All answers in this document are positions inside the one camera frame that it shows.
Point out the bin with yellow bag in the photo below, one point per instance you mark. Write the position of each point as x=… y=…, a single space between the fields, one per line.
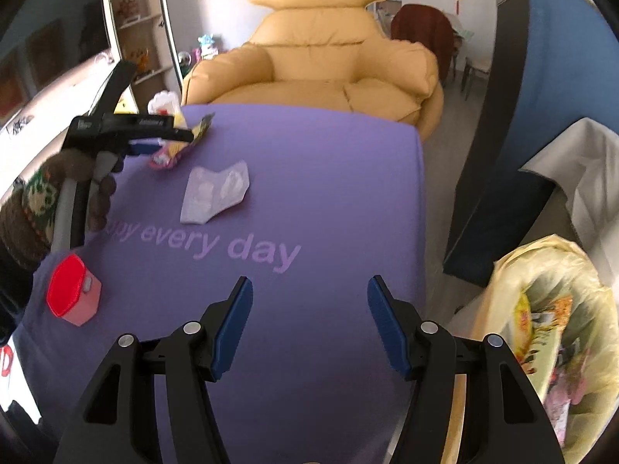
x=503 y=299

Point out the pink hexagonal plastic cup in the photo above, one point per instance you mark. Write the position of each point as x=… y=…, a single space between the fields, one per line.
x=72 y=290

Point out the clear plastic blister pack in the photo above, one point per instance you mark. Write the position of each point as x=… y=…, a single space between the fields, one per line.
x=213 y=193

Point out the white beer mug toy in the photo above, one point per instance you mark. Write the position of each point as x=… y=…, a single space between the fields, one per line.
x=162 y=104

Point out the pile of wrappers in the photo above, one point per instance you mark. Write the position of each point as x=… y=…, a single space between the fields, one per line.
x=551 y=338

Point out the yellow leather armchair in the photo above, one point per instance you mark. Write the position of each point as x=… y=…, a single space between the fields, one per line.
x=309 y=58

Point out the white dining chair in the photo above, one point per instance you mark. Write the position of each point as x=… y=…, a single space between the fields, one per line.
x=476 y=75

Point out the pink candy wrapper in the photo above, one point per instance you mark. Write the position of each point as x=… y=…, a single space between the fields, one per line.
x=164 y=159

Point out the glass door display cabinet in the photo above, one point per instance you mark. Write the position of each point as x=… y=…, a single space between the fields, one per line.
x=140 y=24

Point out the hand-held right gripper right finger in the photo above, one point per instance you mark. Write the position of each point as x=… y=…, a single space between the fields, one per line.
x=387 y=328

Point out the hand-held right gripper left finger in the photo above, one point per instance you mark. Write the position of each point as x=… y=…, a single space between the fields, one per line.
x=232 y=328

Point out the teal pink toy castle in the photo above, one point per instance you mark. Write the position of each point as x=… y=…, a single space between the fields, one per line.
x=207 y=47

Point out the chair with brown jacket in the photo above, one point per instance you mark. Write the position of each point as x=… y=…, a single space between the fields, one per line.
x=425 y=38

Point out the person's left hand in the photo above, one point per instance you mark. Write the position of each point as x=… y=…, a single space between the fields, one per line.
x=101 y=203

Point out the purple tablecloth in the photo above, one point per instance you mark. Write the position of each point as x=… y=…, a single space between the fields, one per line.
x=314 y=193

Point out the yellow snack wrapper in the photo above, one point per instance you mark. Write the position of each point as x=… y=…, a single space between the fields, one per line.
x=200 y=128

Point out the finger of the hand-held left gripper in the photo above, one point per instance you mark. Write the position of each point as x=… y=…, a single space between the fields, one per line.
x=145 y=147
x=179 y=136

